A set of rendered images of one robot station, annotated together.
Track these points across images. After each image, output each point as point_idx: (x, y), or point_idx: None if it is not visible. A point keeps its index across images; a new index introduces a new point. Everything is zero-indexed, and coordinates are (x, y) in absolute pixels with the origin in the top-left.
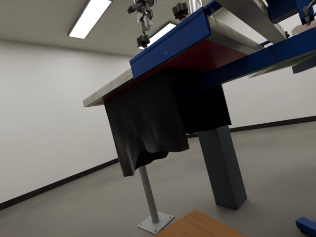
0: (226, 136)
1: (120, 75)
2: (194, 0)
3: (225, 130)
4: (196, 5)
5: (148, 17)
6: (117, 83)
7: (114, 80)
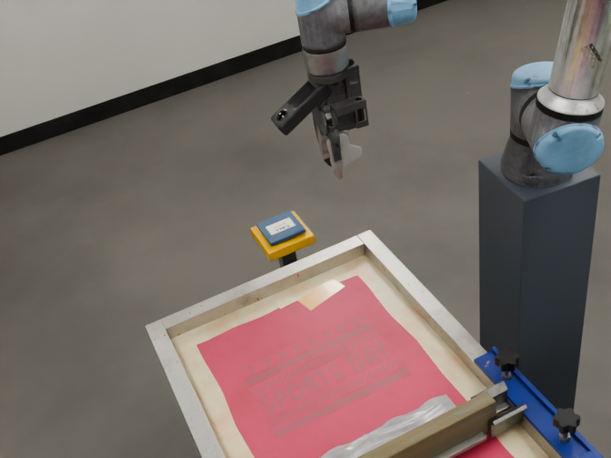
0: (555, 396)
1: (201, 455)
2: (575, 41)
3: (558, 384)
4: (576, 67)
5: (349, 129)
6: (198, 450)
7: (194, 439)
